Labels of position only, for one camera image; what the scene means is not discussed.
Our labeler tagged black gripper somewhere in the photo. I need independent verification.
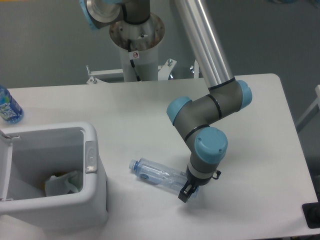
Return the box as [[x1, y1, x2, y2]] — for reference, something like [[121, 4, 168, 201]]
[[178, 172, 212, 203]]

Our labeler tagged crushed clear plastic bottle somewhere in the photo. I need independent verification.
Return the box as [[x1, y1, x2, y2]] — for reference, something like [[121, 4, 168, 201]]
[[129, 158, 188, 194]]

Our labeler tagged white plastic bag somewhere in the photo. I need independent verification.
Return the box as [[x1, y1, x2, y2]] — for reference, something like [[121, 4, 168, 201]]
[[44, 170, 83, 197]]

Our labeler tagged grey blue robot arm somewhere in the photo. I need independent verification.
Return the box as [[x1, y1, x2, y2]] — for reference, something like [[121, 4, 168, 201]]
[[79, 0, 252, 202]]

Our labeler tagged white trash can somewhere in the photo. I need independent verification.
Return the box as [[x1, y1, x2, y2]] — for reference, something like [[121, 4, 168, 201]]
[[0, 122, 108, 229]]

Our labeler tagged black clamp at table edge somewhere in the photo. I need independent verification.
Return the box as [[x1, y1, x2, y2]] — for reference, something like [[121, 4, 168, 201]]
[[302, 202, 320, 229]]

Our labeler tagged blue labelled water bottle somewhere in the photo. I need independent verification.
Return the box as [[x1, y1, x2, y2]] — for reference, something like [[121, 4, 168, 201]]
[[0, 85, 24, 124]]

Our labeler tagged white pedestal base frame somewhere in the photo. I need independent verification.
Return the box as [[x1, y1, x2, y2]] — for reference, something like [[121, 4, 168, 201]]
[[86, 58, 203, 84]]

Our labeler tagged white frame at right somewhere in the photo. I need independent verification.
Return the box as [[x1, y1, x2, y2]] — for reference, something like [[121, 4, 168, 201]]
[[295, 85, 320, 133]]

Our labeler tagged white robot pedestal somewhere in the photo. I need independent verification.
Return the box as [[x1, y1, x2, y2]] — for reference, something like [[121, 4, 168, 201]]
[[109, 13, 165, 82]]

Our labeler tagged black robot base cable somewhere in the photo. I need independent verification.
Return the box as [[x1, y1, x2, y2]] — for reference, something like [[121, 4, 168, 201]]
[[126, 38, 142, 82]]

